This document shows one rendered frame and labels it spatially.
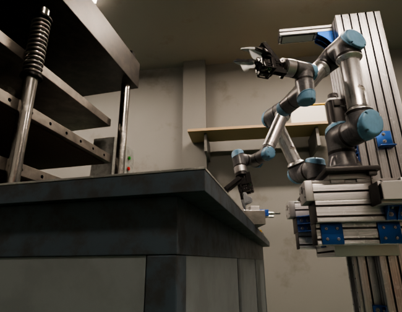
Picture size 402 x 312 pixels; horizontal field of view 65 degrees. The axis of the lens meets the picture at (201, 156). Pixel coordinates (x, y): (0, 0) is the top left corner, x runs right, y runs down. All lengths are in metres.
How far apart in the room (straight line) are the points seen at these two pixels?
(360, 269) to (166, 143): 2.98
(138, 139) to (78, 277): 3.74
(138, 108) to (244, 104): 1.45
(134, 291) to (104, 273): 0.06
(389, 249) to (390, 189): 0.34
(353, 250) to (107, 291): 1.23
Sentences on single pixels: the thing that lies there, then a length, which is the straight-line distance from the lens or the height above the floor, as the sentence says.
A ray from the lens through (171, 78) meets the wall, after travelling 4.55.
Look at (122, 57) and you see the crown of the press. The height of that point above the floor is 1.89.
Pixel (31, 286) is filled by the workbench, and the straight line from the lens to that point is 0.62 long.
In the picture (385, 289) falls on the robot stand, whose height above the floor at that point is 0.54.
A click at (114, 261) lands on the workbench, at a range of 0.54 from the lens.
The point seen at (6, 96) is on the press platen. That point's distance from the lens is 1.44.
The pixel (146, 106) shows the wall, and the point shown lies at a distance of 4.42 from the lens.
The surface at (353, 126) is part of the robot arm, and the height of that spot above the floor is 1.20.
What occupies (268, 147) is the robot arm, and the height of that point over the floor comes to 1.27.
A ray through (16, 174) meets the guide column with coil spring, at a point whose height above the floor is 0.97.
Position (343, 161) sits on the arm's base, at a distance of 1.51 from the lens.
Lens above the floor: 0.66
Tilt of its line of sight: 19 degrees up
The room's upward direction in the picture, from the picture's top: 1 degrees counter-clockwise
